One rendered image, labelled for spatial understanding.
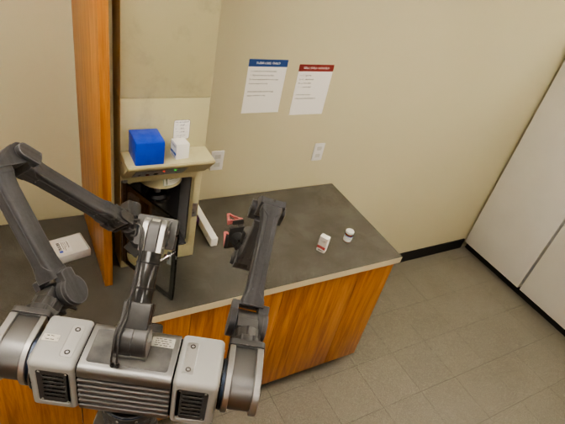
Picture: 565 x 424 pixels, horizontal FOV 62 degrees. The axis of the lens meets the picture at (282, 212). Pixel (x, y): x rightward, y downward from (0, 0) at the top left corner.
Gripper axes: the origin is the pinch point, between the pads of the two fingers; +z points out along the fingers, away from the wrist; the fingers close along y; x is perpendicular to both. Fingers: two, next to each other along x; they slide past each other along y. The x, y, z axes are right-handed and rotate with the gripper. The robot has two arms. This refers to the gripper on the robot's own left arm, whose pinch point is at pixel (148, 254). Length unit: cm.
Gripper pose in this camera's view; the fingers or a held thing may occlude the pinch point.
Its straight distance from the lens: 180.6
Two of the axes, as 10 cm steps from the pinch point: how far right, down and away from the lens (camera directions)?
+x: 7.7, 4.8, -4.2
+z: 0.9, 5.7, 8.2
